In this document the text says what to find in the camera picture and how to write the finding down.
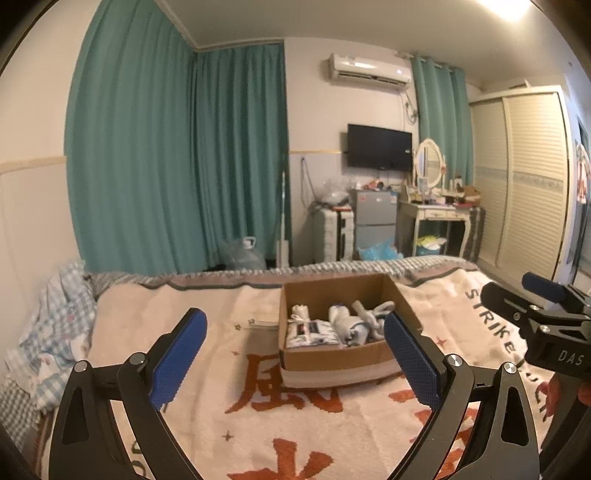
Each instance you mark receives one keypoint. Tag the white dressing table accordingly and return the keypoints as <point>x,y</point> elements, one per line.
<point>436,214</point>

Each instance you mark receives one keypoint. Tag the black wall television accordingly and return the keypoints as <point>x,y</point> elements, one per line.
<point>379,146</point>

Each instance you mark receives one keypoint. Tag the white suitcase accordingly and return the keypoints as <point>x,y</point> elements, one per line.
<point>330,235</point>

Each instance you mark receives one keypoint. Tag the teal curtain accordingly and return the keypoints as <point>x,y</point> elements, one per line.
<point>443,115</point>
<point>242,152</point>
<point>134,138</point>

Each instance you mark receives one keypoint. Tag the brown cardboard box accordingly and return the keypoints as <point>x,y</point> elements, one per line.
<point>332,362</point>

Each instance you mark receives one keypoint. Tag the blue plastic bag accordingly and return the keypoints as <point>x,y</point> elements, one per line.
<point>378,251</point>

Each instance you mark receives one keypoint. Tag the small waste bin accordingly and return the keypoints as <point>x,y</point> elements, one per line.
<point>430,247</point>

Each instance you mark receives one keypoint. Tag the white mop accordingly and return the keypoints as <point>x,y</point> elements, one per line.
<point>284,240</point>

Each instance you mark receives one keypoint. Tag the grey mini fridge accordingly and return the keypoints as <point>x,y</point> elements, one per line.
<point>374,217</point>

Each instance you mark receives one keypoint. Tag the printed cream blanket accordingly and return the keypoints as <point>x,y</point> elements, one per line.
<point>207,415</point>

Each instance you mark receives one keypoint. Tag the clear plastic bag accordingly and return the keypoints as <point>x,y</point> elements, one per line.
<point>334,196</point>

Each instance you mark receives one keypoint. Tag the wall poster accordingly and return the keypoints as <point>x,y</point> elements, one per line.
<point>582,170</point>

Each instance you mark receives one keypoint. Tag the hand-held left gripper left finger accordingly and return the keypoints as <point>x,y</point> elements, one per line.
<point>178,360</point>

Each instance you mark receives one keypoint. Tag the ceiling light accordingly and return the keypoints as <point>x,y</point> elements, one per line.
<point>508,7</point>

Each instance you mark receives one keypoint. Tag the blue checked quilt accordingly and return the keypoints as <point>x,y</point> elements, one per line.
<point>51,323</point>

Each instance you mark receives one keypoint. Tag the white packet with blue label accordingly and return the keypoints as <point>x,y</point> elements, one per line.
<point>311,334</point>

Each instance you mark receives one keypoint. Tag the white air conditioner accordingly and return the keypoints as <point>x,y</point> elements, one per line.
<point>369,69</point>

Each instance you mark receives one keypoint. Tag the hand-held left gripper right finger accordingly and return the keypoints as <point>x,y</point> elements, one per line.
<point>411,360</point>

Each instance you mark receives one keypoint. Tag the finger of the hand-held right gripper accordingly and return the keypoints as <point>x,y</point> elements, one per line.
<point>505,302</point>
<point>544,285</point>

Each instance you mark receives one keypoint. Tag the cream slatted wardrobe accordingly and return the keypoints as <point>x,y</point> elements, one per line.
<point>526,184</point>

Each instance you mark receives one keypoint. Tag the white cloth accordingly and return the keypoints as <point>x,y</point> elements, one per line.
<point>371,308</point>

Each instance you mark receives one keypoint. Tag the grey bed cover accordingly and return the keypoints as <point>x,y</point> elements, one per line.
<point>207,274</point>

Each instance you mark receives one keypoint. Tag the clear water jug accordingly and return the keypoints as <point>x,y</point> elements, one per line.
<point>242,254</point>

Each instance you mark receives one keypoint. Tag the white oval mirror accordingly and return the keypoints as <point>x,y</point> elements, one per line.
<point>429,159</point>

